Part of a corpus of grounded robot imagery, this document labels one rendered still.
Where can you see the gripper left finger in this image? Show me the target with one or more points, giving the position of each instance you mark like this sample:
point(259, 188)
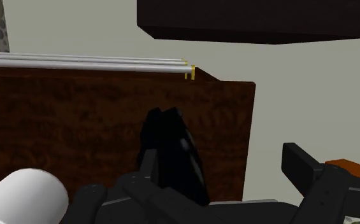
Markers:
point(142, 198)

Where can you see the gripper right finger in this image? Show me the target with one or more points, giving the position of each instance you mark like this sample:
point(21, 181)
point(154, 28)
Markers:
point(322, 189)

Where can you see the orange flat object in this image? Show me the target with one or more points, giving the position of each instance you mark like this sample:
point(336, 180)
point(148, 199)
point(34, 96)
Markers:
point(350, 167)

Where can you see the black oblong object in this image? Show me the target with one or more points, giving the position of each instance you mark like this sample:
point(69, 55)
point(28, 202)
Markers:
point(176, 149)

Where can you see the brown wooden chest of drawers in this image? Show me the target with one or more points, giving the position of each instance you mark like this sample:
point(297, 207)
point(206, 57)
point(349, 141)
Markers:
point(58, 124)

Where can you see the white cylinder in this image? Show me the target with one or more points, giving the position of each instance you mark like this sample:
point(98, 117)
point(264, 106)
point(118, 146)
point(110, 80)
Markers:
point(24, 198)

